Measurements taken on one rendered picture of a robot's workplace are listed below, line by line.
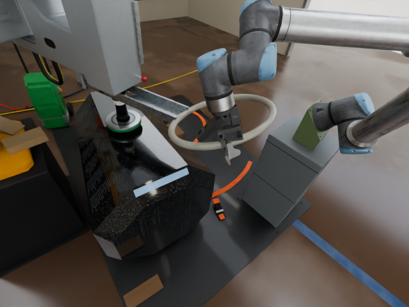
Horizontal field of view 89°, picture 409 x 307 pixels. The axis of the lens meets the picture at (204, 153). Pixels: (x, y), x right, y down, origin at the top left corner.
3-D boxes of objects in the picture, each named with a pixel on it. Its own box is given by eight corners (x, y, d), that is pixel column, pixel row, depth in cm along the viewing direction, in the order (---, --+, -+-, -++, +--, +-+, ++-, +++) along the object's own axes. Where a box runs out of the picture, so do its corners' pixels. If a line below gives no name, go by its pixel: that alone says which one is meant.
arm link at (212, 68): (224, 52, 54) (188, 59, 57) (232, 98, 60) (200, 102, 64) (230, 44, 61) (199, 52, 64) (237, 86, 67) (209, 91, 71)
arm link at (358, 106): (340, 105, 134) (374, 95, 120) (342, 130, 131) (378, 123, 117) (329, 97, 125) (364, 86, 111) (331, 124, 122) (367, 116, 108)
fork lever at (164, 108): (76, 87, 124) (73, 78, 120) (102, 75, 136) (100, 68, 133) (171, 129, 102) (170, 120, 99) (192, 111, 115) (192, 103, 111)
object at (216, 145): (148, 145, 94) (145, 139, 92) (202, 99, 125) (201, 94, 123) (252, 159, 67) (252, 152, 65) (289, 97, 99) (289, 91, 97)
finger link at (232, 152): (243, 165, 74) (238, 141, 71) (226, 169, 75) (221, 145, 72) (242, 162, 77) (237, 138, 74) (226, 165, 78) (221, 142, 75)
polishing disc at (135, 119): (98, 124, 131) (98, 122, 130) (119, 107, 146) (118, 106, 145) (128, 134, 127) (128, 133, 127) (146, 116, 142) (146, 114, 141)
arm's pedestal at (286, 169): (263, 173, 233) (293, 109, 173) (304, 204, 210) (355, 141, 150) (234, 198, 207) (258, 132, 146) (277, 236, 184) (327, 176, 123)
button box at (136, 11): (129, 60, 117) (120, -2, 96) (133, 59, 118) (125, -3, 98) (140, 64, 114) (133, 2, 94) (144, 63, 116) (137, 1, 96)
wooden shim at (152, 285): (128, 311, 136) (128, 311, 135) (123, 296, 142) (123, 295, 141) (164, 287, 148) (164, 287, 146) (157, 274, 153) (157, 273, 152)
